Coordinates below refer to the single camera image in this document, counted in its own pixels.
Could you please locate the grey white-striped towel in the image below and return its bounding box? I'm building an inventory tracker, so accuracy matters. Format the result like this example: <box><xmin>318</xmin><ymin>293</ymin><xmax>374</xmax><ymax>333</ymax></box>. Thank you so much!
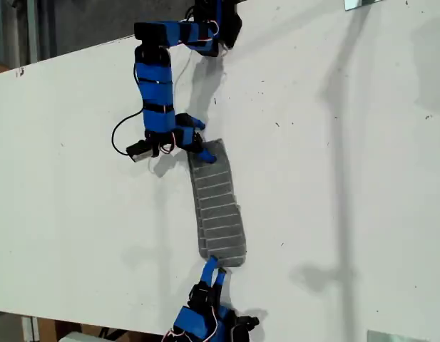
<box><xmin>186</xmin><ymin>138</ymin><xmax>248</xmax><ymax>269</ymax></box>

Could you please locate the white container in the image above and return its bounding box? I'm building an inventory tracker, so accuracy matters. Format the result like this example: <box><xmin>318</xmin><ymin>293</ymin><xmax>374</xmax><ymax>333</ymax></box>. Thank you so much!
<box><xmin>57</xmin><ymin>331</ymin><xmax>103</xmax><ymax>342</ymax></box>

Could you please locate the white table leg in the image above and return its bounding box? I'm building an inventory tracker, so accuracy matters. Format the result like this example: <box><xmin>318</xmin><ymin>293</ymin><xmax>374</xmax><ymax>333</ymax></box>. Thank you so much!
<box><xmin>21</xmin><ymin>315</ymin><xmax>41</xmax><ymax>342</ymax></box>

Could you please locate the black camera box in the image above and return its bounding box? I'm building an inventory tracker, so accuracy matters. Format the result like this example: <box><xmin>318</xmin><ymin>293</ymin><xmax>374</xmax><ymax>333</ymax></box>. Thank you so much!
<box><xmin>126</xmin><ymin>140</ymin><xmax>160</xmax><ymax>164</ymax></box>
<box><xmin>230</xmin><ymin>315</ymin><xmax>260</xmax><ymax>342</ymax></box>

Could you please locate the black camera cable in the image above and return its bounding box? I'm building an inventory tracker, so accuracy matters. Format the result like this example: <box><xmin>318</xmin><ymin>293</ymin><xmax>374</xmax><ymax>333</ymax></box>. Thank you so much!
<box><xmin>111</xmin><ymin>108</ymin><xmax>145</xmax><ymax>157</ymax></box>

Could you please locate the grey metal post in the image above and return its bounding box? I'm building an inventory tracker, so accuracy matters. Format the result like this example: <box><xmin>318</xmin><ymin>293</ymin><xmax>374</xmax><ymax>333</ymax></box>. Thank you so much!
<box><xmin>26</xmin><ymin>0</ymin><xmax>39</xmax><ymax>67</ymax></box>

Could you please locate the steel bracket plate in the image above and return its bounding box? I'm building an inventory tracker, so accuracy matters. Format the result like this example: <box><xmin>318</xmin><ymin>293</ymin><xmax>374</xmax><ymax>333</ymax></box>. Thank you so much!
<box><xmin>343</xmin><ymin>0</ymin><xmax>384</xmax><ymax>11</ymax></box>

